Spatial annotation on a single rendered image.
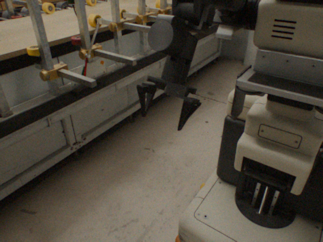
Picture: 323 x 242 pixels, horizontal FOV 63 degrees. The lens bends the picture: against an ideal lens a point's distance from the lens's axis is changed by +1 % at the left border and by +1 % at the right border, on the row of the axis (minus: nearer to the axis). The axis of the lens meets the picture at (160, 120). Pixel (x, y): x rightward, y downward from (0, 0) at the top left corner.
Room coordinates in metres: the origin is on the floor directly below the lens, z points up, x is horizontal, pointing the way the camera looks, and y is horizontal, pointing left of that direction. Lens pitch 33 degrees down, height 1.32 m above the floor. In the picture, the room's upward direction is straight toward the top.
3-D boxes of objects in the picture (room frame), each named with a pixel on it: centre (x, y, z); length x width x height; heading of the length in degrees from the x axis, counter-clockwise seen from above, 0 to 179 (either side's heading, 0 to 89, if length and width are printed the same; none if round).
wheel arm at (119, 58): (1.41, 0.31, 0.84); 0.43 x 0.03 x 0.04; 55
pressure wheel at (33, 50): (1.34, 0.65, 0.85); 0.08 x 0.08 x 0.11
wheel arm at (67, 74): (1.22, 0.49, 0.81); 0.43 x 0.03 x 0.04; 55
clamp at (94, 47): (1.44, 0.40, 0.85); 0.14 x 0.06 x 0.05; 145
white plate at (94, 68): (1.39, 0.40, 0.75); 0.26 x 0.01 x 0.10; 145
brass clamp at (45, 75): (1.24, 0.54, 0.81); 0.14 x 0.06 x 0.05; 145
